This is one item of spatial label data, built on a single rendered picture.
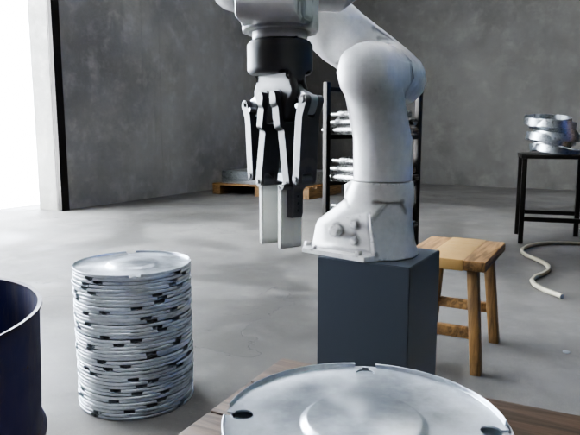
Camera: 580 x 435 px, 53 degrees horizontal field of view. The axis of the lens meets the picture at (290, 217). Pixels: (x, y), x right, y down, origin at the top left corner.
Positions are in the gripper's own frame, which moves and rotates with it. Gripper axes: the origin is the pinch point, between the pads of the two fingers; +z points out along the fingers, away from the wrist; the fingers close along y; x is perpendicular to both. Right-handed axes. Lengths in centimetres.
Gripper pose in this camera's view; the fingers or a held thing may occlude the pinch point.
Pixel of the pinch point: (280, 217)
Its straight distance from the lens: 69.7
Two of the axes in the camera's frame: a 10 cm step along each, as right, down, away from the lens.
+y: -5.8, -1.0, 8.1
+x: -8.1, 0.7, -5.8
